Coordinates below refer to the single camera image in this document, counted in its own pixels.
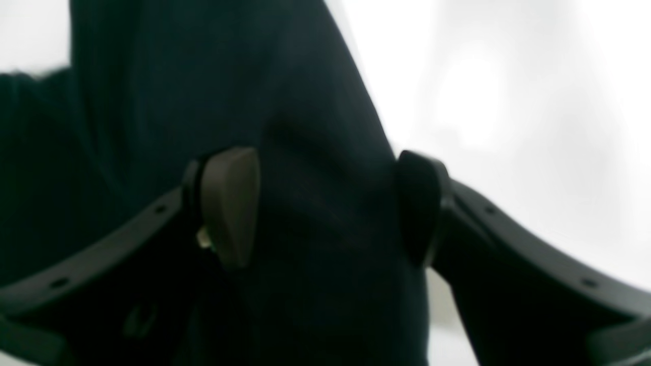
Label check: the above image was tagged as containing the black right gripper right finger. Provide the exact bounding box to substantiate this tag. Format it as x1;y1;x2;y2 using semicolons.
396;150;650;365

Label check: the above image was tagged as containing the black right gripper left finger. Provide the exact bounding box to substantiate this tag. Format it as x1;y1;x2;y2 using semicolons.
2;146;261;365

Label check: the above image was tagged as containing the black T-shirt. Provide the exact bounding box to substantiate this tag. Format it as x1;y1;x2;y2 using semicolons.
1;1;428;365

